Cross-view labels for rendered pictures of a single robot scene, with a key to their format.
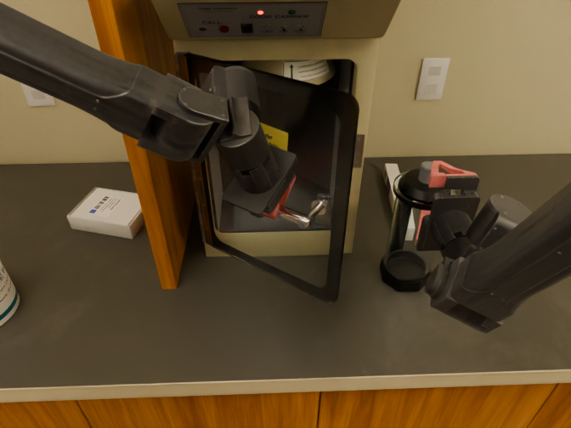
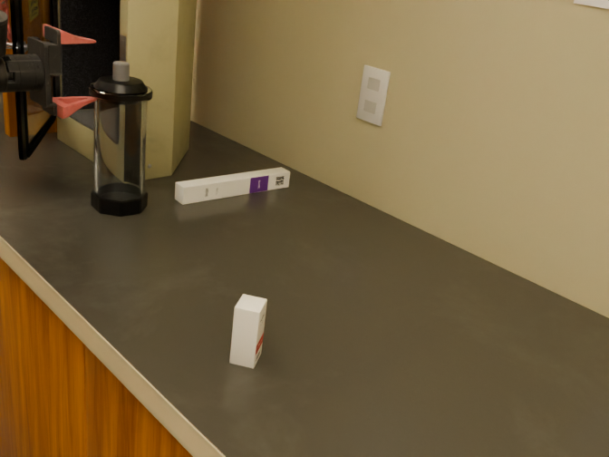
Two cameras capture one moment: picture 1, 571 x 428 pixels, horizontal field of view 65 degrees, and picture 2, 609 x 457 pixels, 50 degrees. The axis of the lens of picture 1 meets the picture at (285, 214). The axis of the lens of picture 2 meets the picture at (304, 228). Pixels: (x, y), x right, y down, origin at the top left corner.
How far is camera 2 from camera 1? 133 cm
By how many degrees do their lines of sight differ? 41
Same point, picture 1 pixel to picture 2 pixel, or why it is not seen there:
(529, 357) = (53, 269)
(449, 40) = (391, 49)
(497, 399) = (55, 344)
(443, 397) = (26, 306)
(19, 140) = not seen: hidden behind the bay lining
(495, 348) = (53, 252)
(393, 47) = (341, 43)
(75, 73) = not seen: outside the picture
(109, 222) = not seen: hidden behind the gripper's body
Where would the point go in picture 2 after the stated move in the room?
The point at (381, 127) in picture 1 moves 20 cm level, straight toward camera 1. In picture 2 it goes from (326, 143) to (246, 147)
